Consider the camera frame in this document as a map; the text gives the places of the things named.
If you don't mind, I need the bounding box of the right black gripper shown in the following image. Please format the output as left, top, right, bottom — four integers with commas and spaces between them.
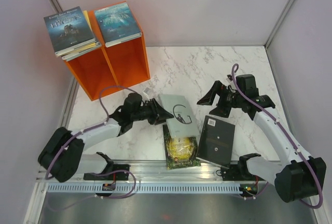
197, 80, 244, 118

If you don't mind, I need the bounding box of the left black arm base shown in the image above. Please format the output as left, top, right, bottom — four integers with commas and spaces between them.
83, 164, 130, 183

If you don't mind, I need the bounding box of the purple galaxy Crusoe book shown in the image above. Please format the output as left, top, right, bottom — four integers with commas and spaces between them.
61, 43, 101, 61

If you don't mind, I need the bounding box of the black book with barcode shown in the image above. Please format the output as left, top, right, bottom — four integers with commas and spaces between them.
196, 116, 236, 169

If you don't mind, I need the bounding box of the teal Jules Verne book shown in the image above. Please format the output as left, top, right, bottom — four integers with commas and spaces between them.
94, 2, 142, 48

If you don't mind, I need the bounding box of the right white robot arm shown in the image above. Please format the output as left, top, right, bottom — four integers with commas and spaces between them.
197, 74, 326, 209

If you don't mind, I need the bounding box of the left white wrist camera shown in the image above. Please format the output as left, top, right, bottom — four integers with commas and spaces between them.
143, 88, 151, 100

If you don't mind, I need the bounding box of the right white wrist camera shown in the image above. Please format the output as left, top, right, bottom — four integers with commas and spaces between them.
226, 74, 233, 85

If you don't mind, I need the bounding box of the aluminium rail frame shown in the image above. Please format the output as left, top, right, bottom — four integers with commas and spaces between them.
23, 78, 332, 224

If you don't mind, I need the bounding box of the yellow book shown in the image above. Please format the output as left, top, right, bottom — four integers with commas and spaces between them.
75, 10, 100, 52

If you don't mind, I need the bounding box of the green garden book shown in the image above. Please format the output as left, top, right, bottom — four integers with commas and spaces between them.
162, 125, 201, 170

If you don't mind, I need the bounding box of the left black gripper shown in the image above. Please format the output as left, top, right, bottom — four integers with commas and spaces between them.
132, 98, 174, 125

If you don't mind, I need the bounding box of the white slotted cable duct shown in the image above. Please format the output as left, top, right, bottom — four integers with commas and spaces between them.
47, 183, 242, 194

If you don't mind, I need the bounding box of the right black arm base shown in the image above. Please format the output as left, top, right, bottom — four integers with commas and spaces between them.
215, 164, 265, 181

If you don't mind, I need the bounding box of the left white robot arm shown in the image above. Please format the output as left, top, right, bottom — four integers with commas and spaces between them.
37, 92, 174, 183

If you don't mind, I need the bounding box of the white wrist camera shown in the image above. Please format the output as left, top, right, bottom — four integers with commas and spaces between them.
143, 88, 151, 100
226, 74, 233, 85

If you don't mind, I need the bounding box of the dark Wuthering Heights book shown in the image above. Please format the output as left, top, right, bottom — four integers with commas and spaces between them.
44, 6, 95, 57

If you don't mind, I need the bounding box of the pale Great Gatsby book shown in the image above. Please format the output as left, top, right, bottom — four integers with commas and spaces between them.
159, 94, 199, 138

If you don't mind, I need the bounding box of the orange wooden shelf box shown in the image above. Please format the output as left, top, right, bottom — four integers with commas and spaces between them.
64, 10, 150, 101

